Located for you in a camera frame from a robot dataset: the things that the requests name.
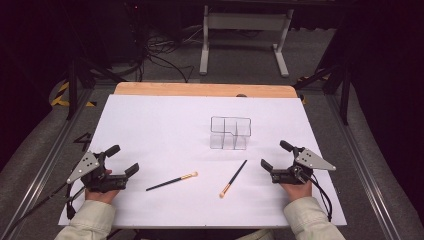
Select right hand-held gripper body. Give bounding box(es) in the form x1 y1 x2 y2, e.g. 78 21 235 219
270 147 337 185

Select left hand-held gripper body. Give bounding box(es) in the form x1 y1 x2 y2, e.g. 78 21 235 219
66 151 130 194

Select black makeup brush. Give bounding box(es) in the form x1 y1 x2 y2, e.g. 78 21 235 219
145 171 199 192
218 159 249 199

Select clear acrylic organizer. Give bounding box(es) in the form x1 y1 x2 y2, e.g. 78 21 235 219
209 115 253 151

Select person's left hand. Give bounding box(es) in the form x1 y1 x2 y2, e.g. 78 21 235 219
84 188 120 205

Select person's right hand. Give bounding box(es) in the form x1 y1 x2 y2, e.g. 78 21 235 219
279 181 313 203

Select black tape mark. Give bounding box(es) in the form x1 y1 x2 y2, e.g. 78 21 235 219
73 132 93 153

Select white board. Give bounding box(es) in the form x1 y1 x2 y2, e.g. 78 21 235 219
58 94 348 230

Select person's pale clothing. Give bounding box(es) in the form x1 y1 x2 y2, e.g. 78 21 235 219
235 228 276 240

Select black tripod stand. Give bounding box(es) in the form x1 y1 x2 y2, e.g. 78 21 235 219
64 54 128 122
292 61 352 126

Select yellow black floor tape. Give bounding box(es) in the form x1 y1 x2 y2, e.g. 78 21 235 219
49 81 98 108

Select wooden table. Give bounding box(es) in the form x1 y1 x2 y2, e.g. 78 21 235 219
113 81 298 99

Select white metal stand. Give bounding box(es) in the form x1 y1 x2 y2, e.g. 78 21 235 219
198 4 295 79

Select left hand-held gripper cable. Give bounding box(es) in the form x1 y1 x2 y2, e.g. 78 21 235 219
0 181 88 239

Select hand-held gripper cable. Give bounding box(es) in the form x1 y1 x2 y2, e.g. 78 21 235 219
0 181 88 239
301 168 334 223

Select right hand-held gripper cable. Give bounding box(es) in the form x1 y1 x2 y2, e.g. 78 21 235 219
301 168 334 223

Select aluminium floor rail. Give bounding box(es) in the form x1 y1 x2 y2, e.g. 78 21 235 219
324 94 403 240
0 88 95 240

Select black floor cables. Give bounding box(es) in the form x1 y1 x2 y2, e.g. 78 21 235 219
141 31 196 84

